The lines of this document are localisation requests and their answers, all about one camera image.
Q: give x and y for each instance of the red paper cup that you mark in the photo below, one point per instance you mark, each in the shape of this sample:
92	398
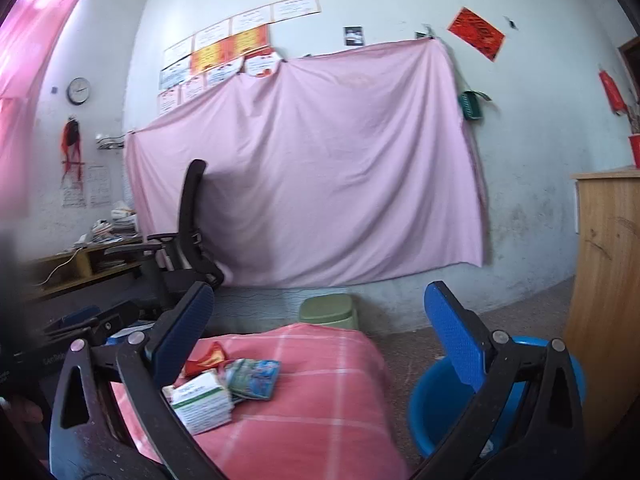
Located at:
635	150

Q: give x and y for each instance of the group of wall certificates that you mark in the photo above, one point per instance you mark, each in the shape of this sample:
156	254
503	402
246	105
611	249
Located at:
220	45

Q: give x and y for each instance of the small black wall hook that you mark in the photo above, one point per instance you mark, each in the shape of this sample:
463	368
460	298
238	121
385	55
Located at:
511	23

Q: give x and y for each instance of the red tassel wall ornament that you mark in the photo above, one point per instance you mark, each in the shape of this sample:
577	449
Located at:
71	145

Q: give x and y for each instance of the wooden desk with shelf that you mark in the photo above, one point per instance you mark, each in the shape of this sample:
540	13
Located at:
75	265

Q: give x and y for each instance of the white wall chart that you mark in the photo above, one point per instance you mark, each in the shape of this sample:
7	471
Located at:
99	185
74	195

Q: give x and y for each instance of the wooden cabinet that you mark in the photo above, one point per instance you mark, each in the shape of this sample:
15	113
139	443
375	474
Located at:
605	285

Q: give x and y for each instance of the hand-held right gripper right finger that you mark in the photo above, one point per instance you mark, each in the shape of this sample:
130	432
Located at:
457	337

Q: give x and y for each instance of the small black-and-white wall photo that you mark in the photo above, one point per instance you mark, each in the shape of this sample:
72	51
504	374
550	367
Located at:
354	36

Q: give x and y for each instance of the white and green carton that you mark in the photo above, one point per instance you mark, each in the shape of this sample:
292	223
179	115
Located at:
202	402

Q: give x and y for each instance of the green plastic stool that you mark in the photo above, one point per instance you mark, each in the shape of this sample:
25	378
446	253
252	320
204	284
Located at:
327	312

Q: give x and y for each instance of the black office chair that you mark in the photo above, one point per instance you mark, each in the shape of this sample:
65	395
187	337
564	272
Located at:
192	260

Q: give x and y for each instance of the pink checked tablecloth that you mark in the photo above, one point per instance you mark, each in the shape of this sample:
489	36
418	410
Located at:
310	400

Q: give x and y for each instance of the red paper wall poster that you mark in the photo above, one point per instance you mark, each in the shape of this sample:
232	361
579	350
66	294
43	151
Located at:
475	34

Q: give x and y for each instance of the blue printed packet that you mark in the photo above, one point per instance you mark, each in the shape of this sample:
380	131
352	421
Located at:
255	377

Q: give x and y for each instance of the pink hanging bed sheet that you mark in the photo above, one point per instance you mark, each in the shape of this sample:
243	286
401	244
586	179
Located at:
325	160

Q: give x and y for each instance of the pile of books and papers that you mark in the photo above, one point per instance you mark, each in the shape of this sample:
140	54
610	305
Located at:
117	222

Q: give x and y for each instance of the dark wooden door frame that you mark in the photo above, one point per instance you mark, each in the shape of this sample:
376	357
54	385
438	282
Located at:
631	60

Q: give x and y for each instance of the green wall basket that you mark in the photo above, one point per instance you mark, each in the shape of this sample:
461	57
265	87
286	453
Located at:
471	106

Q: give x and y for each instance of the blue plastic bucket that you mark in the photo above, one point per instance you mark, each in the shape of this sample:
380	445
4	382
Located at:
435	410

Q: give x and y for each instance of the red hanging ornament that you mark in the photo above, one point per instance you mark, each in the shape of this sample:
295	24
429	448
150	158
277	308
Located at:
611	90

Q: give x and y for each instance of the red snack wrapper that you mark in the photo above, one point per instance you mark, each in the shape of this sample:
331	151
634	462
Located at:
210	355

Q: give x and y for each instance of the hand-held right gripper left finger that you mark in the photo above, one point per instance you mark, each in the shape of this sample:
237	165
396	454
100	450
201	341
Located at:
184	332

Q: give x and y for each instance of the pink window curtain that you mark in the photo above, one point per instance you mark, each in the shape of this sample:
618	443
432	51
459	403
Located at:
30	35

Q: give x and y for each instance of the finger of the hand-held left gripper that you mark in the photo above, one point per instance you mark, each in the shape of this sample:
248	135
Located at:
80	318

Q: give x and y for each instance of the round wall clock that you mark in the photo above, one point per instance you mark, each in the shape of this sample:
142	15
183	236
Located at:
79	91

